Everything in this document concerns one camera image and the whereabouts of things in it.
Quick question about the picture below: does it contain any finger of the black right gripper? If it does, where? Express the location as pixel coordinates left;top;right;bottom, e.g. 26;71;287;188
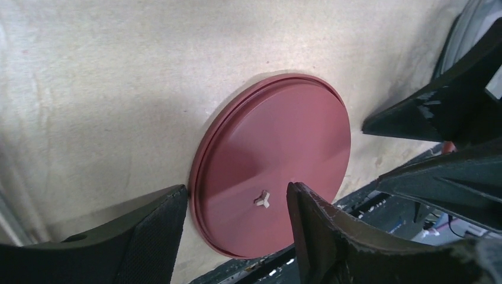
376;138;501;233
362;19;501;143

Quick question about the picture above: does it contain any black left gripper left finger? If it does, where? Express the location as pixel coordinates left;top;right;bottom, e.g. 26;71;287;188
1;185;188;283

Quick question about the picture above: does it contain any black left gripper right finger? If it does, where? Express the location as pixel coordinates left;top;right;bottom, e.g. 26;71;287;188
287;182;501;283

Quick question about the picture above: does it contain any dark red round lid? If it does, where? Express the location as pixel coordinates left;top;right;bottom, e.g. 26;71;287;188
188;73;351;259

